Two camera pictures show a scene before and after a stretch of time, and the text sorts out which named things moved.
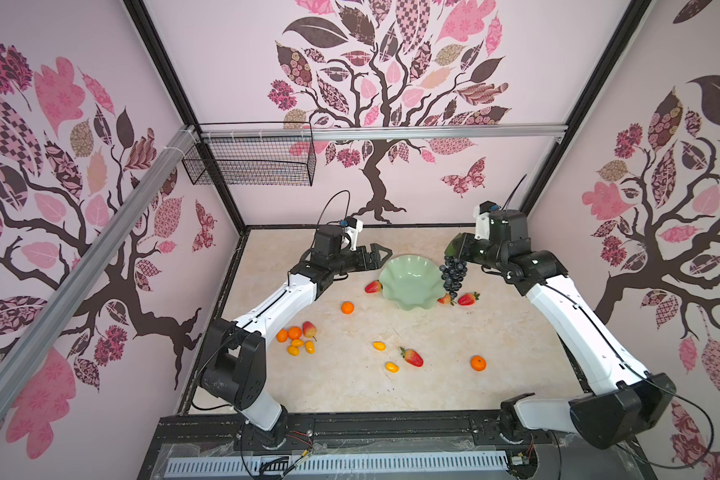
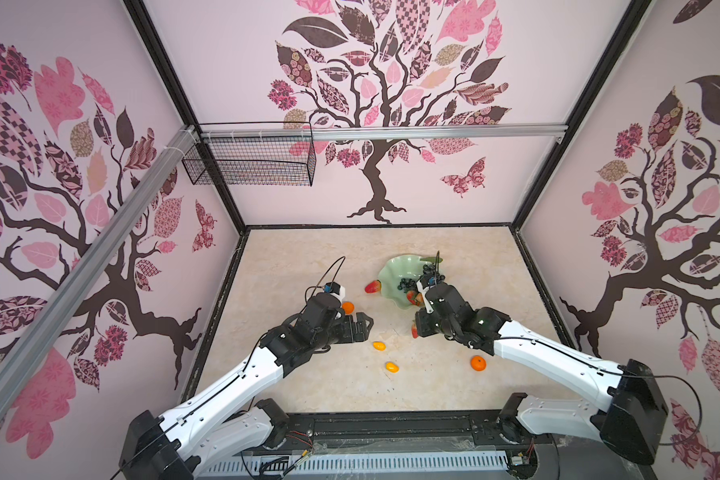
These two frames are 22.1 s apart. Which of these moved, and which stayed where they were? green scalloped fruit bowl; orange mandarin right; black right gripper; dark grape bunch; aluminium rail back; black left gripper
Moved: black right gripper; black left gripper; dark grape bunch
Stayed: aluminium rail back; green scalloped fruit bowl; orange mandarin right
